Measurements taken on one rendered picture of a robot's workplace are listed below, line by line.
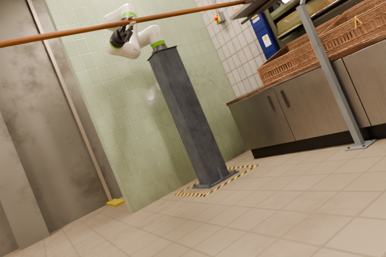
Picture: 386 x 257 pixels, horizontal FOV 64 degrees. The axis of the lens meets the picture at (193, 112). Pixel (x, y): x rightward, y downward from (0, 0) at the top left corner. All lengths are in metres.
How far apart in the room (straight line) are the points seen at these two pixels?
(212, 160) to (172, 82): 0.73
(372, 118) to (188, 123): 1.32
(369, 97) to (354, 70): 0.18
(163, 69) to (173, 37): 0.92
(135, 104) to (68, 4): 1.11
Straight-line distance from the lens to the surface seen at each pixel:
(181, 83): 2.64
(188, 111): 2.60
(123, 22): 1.81
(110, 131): 2.92
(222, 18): 3.47
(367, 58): 2.04
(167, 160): 3.06
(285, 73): 2.44
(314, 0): 2.82
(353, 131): 2.16
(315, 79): 2.24
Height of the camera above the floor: 0.54
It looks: 2 degrees up
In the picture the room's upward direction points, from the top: 23 degrees counter-clockwise
